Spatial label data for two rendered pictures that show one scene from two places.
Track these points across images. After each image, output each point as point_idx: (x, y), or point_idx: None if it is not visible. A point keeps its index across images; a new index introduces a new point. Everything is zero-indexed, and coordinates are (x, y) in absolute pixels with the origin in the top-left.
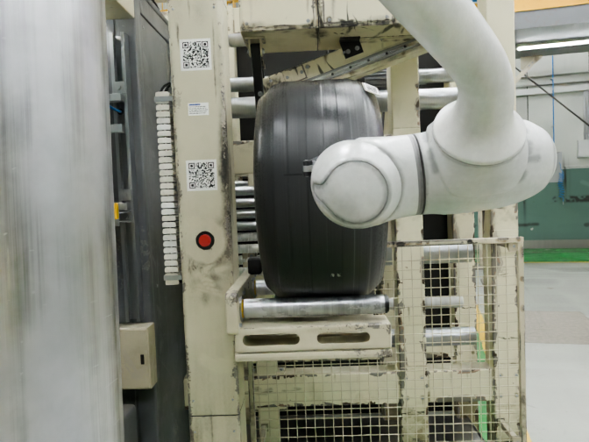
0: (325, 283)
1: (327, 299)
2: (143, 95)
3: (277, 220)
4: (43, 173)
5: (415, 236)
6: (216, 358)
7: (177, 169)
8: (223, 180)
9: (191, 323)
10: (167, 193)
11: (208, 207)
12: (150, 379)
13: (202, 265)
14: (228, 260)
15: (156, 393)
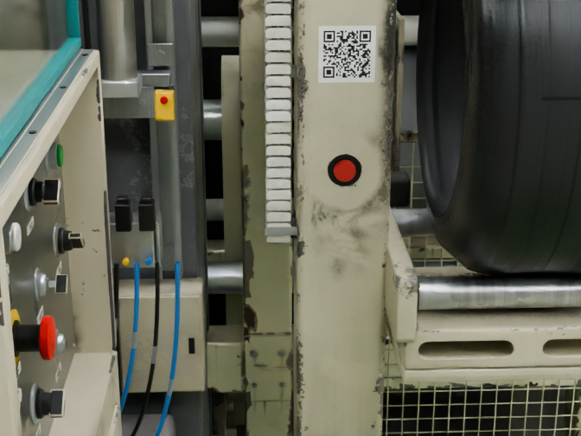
0: (569, 263)
1: (562, 283)
2: None
3: (519, 174)
4: None
5: None
6: (351, 362)
7: (302, 41)
8: (386, 64)
9: (311, 307)
10: (279, 83)
11: (354, 112)
12: (203, 376)
13: (337, 212)
14: (383, 206)
15: (201, 391)
